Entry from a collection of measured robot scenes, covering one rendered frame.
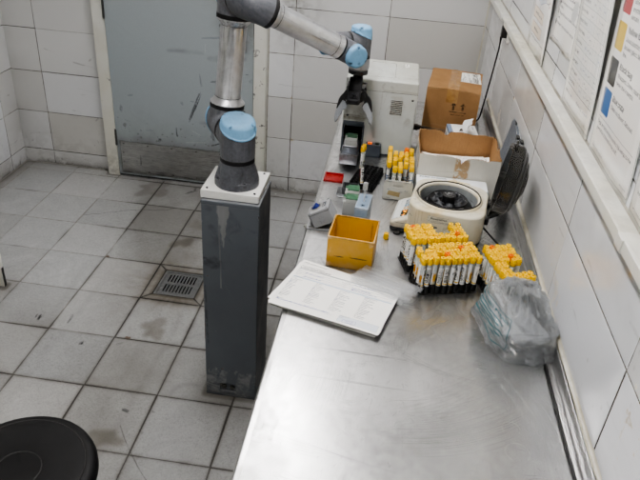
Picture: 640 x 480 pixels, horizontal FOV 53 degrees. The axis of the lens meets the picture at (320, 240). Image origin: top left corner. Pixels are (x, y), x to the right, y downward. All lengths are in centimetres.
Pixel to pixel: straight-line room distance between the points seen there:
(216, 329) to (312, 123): 186
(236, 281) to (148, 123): 206
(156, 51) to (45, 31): 70
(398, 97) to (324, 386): 135
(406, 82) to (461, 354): 121
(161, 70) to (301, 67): 83
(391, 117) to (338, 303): 104
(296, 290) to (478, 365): 50
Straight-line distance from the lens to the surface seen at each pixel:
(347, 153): 247
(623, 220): 132
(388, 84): 249
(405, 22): 378
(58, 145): 459
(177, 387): 274
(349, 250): 181
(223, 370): 259
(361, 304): 169
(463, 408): 148
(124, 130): 427
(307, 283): 174
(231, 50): 217
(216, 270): 231
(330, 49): 215
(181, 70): 401
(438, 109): 291
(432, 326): 168
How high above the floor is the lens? 189
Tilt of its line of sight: 31 degrees down
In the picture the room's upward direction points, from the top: 4 degrees clockwise
